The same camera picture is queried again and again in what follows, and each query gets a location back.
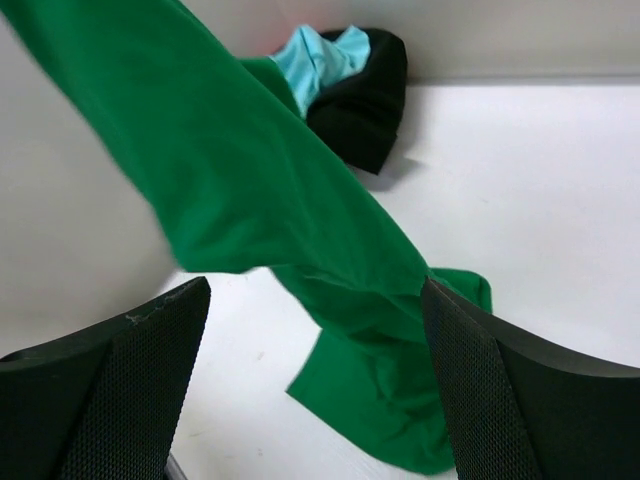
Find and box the light blue t shirt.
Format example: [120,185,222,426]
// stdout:
[269,25,371,118]

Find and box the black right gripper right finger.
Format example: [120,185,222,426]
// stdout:
[421,279,639,479]

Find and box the green t shirt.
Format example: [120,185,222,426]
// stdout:
[1,0,491,475]

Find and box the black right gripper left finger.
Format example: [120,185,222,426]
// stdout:
[1,277,210,480]

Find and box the black t shirt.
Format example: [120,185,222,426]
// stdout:
[306,28,408,175]

